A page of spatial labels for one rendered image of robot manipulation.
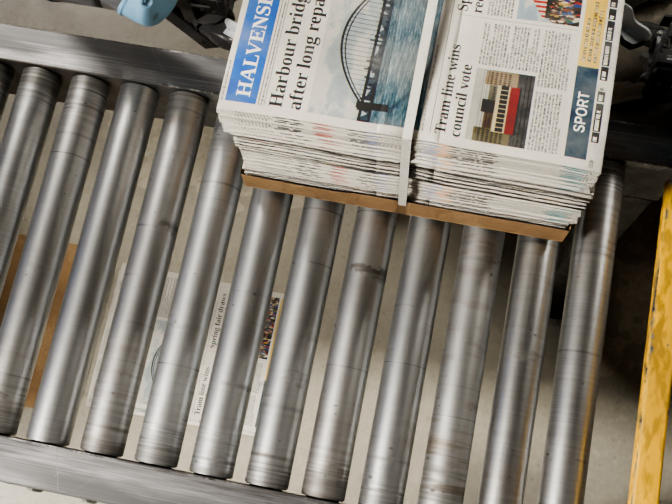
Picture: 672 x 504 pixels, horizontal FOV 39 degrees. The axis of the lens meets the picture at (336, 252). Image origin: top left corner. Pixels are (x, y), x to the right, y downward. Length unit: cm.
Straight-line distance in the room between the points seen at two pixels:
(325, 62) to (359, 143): 8
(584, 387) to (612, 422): 83
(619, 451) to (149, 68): 117
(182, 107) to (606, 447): 111
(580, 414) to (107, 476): 53
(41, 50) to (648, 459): 87
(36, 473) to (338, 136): 51
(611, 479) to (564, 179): 106
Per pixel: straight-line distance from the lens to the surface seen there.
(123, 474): 111
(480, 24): 96
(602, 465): 191
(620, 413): 193
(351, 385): 108
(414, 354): 108
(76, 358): 114
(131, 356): 112
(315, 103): 91
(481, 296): 110
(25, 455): 114
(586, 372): 110
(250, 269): 111
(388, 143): 92
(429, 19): 94
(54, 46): 127
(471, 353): 109
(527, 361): 109
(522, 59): 94
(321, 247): 111
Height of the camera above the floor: 187
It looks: 75 degrees down
